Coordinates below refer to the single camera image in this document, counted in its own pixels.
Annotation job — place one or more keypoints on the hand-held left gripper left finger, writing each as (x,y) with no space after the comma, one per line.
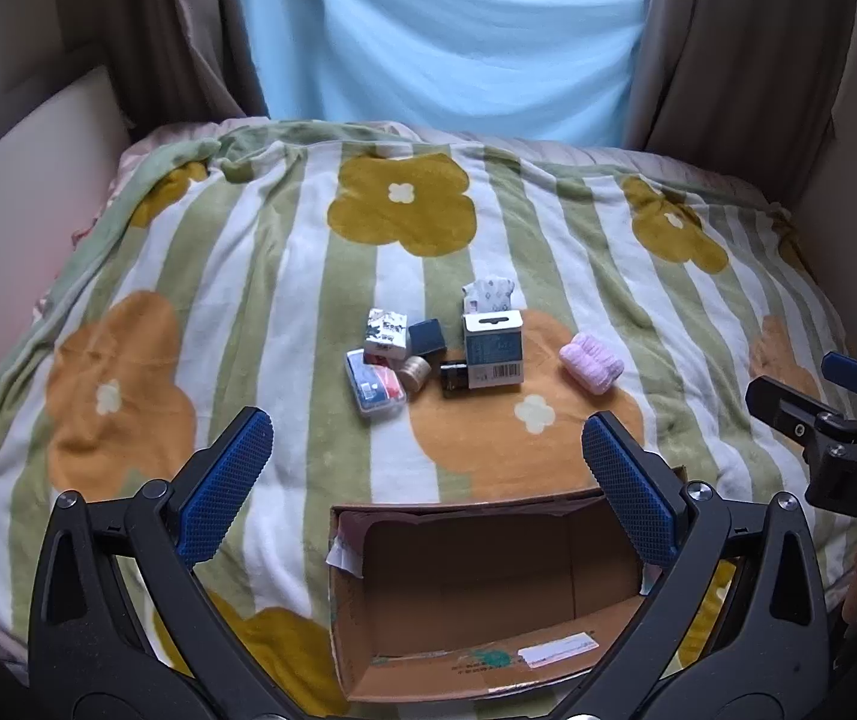
(226,487)

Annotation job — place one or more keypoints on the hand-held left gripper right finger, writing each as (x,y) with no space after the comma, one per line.
(630,499)

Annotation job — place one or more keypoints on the pink sock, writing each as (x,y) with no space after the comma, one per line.
(591,364)

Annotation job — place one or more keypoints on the clear plastic case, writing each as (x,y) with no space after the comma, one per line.
(374,384)

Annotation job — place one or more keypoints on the cardboard box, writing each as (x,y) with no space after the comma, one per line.
(473,600)

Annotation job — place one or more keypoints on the white and blue product box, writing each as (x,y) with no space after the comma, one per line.
(493,351)

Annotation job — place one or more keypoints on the small black case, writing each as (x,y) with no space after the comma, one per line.
(454,379)

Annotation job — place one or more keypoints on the white patterned small box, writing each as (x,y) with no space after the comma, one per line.
(385,335)

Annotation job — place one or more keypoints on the round tan container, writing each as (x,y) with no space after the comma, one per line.
(415,373)

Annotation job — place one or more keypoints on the white floral sock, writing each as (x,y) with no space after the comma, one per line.
(488,294)

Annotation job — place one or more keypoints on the dark blue small box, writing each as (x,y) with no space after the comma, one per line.
(428,337)

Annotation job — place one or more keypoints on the striped floral blanket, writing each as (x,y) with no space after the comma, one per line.
(286,277)

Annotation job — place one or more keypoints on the cream cushion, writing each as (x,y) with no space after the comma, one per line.
(31,210)

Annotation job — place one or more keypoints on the beige curtain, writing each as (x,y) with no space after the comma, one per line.
(735,45)
(173,22)

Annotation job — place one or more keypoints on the light blue cloth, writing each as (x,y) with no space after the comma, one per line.
(443,37)

